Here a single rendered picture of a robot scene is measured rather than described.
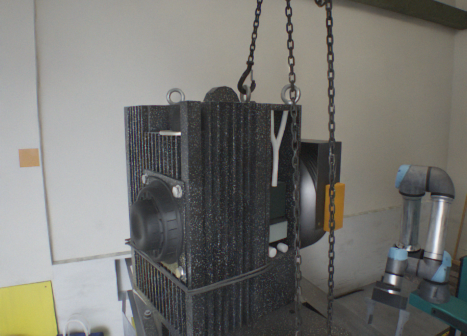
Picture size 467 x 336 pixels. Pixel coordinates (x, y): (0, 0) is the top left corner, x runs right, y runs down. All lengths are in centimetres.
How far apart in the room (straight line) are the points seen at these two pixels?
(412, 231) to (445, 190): 27
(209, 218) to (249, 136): 26
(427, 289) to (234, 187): 117
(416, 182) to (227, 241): 94
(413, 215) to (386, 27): 201
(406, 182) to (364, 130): 144
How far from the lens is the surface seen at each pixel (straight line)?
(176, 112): 88
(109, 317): 232
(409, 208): 163
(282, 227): 112
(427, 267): 154
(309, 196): 111
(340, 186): 112
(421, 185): 157
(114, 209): 209
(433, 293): 178
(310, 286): 186
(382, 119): 313
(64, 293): 222
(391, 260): 146
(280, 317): 118
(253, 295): 110
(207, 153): 85
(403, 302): 146
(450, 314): 175
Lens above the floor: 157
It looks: 8 degrees down
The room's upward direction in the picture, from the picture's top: straight up
